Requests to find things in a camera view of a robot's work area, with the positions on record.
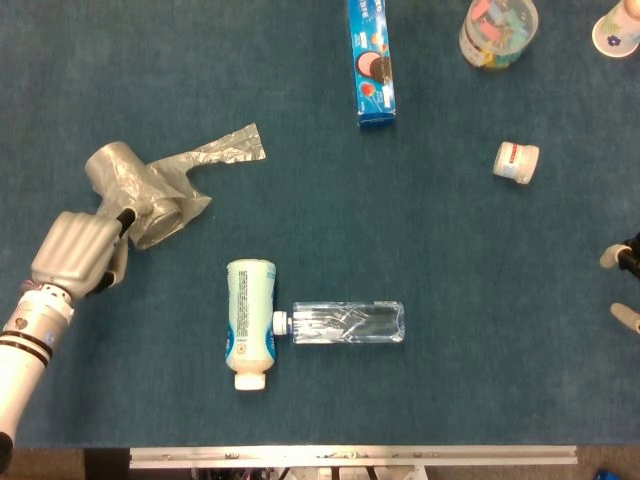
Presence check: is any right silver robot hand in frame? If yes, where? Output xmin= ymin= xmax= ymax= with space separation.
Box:
xmin=599 ymin=230 xmax=640 ymax=334

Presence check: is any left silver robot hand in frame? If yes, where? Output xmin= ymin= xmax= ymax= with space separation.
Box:
xmin=29 ymin=207 xmax=137 ymax=300

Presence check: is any small white medicine bottle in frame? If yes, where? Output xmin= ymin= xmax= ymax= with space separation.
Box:
xmin=492 ymin=141 xmax=541 ymax=185

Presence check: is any white milk drink bottle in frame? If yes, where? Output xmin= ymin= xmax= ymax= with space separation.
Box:
xmin=222 ymin=258 xmax=279 ymax=392

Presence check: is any white paper cup with flowers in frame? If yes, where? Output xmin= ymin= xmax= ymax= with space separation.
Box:
xmin=591 ymin=0 xmax=640 ymax=62

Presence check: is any clear jar of binder clips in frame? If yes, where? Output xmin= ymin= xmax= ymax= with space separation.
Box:
xmin=458 ymin=0 xmax=541 ymax=72

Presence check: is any clear plastic water bottle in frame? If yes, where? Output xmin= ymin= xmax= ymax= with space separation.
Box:
xmin=272 ymin=300 xmax=406 ymax=345

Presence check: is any blue cookie box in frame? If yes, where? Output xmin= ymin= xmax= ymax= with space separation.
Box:
xmin=347 ymin=0 xmax=399 ymax=129

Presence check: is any aluminium frame rail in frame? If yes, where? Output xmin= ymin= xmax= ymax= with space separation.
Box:
xmin=128 ymin=445 xmax=579 ymax=470

